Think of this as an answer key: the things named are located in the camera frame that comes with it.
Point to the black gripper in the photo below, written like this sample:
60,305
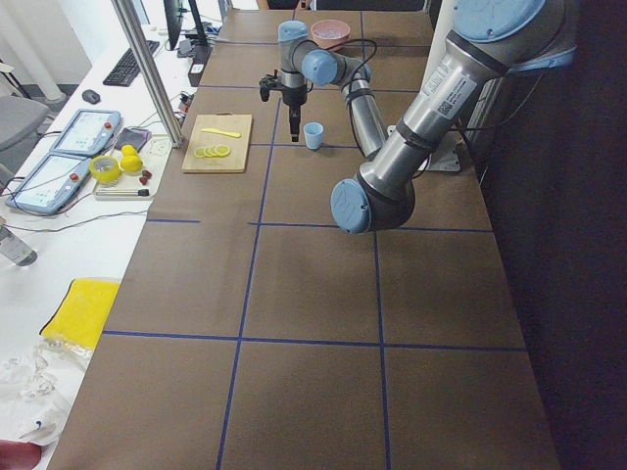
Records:
292,96

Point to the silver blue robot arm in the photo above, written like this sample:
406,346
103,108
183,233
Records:
488,40

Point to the light blue cup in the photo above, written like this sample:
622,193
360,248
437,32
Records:
314,132

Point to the clear ice cubes pile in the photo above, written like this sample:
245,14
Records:
329,33

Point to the wooden cutting board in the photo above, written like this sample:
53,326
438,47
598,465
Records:
236,161

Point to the yellow plastic knife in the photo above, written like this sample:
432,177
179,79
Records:
231,134

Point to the pink bowl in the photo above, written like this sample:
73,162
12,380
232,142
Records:
332,44

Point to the dark phone on table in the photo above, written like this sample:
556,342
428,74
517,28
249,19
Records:
133,136

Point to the black keyboard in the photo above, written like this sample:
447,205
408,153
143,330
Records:
124,72

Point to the whole lemon one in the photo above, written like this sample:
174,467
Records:
129,150

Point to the white tray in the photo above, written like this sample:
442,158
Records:
154,154

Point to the whole lemon two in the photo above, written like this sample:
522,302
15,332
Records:
131,164

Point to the yellow tape roll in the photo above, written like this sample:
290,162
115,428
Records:
105,169

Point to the black computer mouse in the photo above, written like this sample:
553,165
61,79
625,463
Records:
91,97

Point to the upper teach pendant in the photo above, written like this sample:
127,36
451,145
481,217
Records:
88,132

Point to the teach pendant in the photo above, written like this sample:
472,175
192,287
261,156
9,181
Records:
51,184
88,132

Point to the lower teach pendant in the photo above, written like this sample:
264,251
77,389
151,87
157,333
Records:
51,184

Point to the yellow cloth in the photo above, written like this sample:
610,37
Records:
81,316

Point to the grey water bottle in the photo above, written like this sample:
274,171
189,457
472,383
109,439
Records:
15,249

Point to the clear plastic bag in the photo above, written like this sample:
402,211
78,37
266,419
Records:
38,390

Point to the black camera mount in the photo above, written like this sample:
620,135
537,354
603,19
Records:
269,83

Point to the white pedestal column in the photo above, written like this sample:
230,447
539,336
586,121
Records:
446,157

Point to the aluminium frame post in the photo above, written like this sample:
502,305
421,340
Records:
132,29

